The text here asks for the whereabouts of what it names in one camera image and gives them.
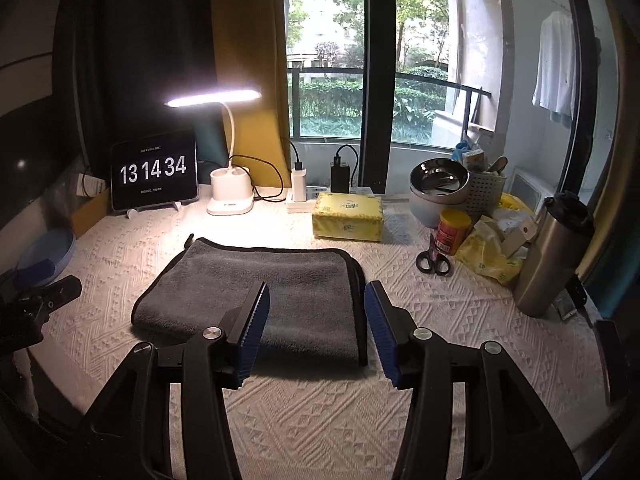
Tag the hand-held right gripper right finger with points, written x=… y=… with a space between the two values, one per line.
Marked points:
x=380 y=336

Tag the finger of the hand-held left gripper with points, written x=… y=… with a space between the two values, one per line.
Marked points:
x=60 y=292
x=34 y=271

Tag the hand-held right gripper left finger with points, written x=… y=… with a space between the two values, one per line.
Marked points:
x=253 y=340

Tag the grey towel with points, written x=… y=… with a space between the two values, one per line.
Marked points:
x=300 y=280

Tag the blue bowl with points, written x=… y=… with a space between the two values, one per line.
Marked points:
x=47 y=250

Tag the black scissors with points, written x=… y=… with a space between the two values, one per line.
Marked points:
x=432 y=260

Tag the white textured tablecloth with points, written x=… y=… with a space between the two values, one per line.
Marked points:
x=475 y=325

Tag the white tablet stand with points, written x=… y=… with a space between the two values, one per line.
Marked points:
x=133 y=212

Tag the yellow tissue pack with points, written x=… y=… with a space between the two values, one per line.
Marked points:
x=347 y=216

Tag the red and yellow can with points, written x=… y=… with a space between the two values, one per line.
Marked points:
x=452 y=232

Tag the yellow plastic bag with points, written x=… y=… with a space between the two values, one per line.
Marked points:
x=492 y=257

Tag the grey pot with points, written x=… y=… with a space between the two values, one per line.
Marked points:
x=430 y=207

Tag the white power strip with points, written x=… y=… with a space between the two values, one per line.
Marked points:
x=299 y=206

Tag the white desk lamp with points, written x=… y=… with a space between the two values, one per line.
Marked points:
x=231 y=196

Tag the black tablet clock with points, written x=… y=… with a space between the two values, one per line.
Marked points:
x=152 y=170

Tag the white charger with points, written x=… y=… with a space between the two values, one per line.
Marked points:
x=298 y=185

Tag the black charger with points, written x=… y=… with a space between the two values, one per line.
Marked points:
x=341 y=177

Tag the steel bowl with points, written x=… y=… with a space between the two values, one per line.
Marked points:
x=437 y=175

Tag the small white box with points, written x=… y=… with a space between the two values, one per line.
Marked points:
x=522 y=236

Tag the grey perforated basket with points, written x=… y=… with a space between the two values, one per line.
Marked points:
x=485 y=195

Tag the stainless steel tumbler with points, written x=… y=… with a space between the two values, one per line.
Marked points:
x=547 y=255

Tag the wooden spoon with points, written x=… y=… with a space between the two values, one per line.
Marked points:
x=497 y=165

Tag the white appliance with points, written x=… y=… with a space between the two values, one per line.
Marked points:
x=530 y=187

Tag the dark curtain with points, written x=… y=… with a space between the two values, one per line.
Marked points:
x=145 y=40

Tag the balcony railing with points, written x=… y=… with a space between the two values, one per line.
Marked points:
x=350 y=71

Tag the yellow curtain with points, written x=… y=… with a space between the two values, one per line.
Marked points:
x=250 y=40

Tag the white hanging shirt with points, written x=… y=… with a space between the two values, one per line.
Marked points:
x=554 y=70

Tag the white wall plug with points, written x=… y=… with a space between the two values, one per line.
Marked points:
x=90 y=185

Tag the black window frame post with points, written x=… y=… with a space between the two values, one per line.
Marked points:
x=377 y=60

